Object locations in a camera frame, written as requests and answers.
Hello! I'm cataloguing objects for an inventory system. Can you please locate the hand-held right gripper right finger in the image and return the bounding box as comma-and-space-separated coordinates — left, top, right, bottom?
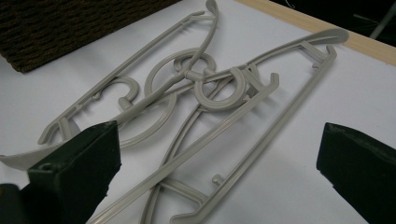
316, 121, 396, 224

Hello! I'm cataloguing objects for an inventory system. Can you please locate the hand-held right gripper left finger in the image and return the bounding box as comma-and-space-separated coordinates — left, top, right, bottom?
19, 120, 122, 224

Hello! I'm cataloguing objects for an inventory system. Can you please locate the grey plastic clothes hanger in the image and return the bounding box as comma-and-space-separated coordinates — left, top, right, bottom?
139, 27, 350, 224
85, 46, 280, 224
0, 0, 220, 172

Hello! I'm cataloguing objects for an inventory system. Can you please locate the dark brown woven basket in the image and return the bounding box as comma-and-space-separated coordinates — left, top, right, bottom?
0, 0, 182, 75

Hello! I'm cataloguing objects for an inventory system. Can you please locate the white table cover sheet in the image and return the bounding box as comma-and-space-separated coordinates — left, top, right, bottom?
0, 0, 396, 224

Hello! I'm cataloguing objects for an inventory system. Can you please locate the white desk frame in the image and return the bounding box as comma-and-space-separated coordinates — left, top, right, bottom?
369, 2, 396, 40

